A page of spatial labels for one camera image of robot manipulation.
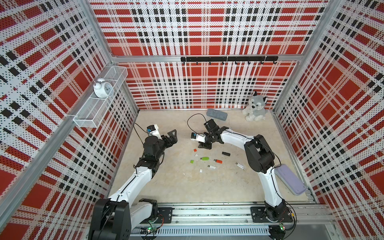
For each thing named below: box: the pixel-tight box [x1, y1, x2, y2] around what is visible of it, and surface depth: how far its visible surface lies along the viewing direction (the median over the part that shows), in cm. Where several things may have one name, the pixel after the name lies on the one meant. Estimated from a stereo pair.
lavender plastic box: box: [274, 164, 307, 196], surface depth 85 cm
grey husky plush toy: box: [242, 91, 268, 122], surface depth 106 cm
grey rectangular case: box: [206, 108, 228, 121], surface depth 117 cm
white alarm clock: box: [92, 76, 114, 99], surface depth 72 cm
